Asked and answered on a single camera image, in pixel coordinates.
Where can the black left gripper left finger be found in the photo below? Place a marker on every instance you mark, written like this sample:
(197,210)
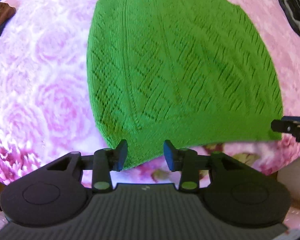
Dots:
(105,161)

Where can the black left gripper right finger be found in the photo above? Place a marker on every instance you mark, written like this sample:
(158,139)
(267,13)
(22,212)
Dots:
(183,160)

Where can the green knitted sweater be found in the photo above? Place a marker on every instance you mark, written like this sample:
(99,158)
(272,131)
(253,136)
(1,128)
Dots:
(194,72)

